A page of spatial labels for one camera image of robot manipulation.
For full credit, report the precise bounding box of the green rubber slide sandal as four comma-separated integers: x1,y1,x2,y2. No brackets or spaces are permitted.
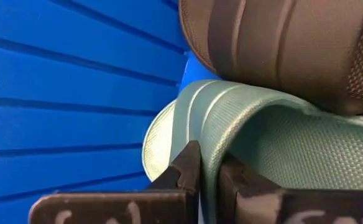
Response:
141,79,363,224

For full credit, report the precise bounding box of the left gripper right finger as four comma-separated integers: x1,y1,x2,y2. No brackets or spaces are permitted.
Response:
219,153,363,224

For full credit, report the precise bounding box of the black rubber slide sandal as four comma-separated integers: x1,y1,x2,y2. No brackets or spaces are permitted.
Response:
178,0,363,116

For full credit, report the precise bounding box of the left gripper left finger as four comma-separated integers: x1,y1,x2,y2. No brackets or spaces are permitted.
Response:
29,139,201,224

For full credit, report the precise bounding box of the blue plastic bin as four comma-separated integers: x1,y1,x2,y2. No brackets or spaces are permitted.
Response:
0,0,223,224

